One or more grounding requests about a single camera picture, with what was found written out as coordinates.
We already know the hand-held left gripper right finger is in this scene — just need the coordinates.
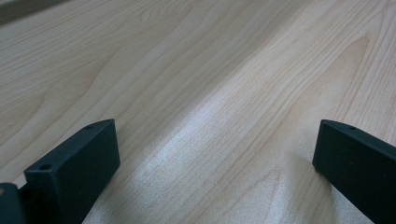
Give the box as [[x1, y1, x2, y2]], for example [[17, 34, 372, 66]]
[[312, 119, 396, 224]]

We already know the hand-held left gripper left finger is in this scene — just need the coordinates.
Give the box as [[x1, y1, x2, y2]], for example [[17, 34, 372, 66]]
[[19, 118, 121, 224]]

